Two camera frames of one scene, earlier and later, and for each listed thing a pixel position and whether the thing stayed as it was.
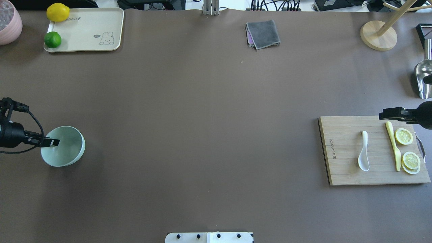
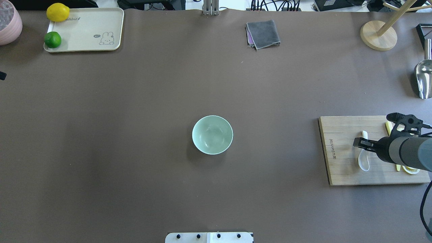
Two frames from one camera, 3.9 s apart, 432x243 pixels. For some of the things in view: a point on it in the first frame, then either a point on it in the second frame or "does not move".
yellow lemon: x=57 y=12 does not move
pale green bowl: x=70 y=149 to x=212 y=134
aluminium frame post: x=211 y=7 does not move
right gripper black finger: x=410 y=116 to x=379 y=146
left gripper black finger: x=39 y=140 to x=2 y=75
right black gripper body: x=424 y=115 to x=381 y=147
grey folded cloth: x=262 y=34 does not move
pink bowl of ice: x=11 y=22 does not move
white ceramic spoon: x=363 y=161 does not move
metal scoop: x=424 y=68 does not move
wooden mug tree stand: x=378 y=35 does not move
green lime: x=52 y=39 does not move
